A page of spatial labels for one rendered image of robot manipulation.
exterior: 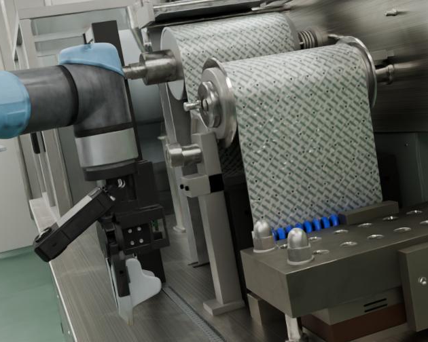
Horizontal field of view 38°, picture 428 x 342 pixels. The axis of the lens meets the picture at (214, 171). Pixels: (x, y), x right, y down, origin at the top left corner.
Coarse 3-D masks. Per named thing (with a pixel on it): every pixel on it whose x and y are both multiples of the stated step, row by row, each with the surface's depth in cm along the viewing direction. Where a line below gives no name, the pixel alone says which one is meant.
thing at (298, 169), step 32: (256, 128) 97; (288, 128) 99; (320, 128) 100; (352, 128) 102; (256, 160) 97; (288, 160) 99; (320, 160) 101; (352, 160) 103; (256, 192) 98; (288, 192) 99; (320, 192) 101; (352, 192) 103; (288, 224) 100
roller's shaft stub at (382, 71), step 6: (384, 60) 110; (378, 66) 109; (384, 66) 109; (390, 66) 109; (378, 72) 109; (384, 72) 109; (390, 72) 109; (378, 78) 109; (384, 78) 109; (390, 78) 109; (384, 84) 111
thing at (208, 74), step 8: (360, 56) 104; (208, 72) 100; (216, 72) 98; (208, 80) 101; (216, 80) 97; (368, 80) 103; (216, 88) 97; (224, 88) 96; (368, 88) 104; (224, 96) 96; (224, 104) 96; (224, 112) 96; (224, 120) 97; (216, 128) 101; (224, 128) 98; (216, 136) 102; (224, 136) 100
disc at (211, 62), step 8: (208, 64) 101; (216, 64) 97; (224, 72) 95; (224, 80) 95; (232, 96) 94; (232, 104) 94; (232, 112) 95; (232, 120) 96; (232, 128) 96; (232, 136) 97; (224, 144) 101
